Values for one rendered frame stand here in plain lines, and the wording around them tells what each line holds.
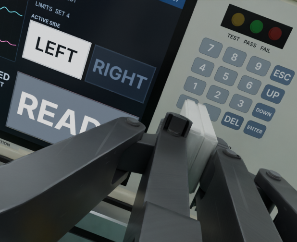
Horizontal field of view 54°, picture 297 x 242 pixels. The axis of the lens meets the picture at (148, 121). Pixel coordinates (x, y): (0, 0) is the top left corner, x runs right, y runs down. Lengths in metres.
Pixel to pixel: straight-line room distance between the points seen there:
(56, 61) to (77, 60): 0.02
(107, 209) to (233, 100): 0.13
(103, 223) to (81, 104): 0.10
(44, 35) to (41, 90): 0.04
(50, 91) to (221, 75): 0.14
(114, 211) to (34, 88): 0.12
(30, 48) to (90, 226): 0.15
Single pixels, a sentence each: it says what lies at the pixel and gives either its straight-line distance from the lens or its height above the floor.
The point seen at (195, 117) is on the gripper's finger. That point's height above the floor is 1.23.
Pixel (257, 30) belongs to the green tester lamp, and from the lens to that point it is 0.23.
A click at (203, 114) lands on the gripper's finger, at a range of 0.17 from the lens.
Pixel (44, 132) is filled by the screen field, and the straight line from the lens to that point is 0.26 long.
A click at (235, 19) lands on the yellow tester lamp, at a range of 0.23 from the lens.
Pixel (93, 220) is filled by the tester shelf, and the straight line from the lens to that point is 0.25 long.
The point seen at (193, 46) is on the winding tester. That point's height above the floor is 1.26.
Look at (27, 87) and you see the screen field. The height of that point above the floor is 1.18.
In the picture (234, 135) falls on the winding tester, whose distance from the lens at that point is 0.24.
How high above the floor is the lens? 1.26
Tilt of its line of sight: 17 degrees down
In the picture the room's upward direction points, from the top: 21 degrees clockwise
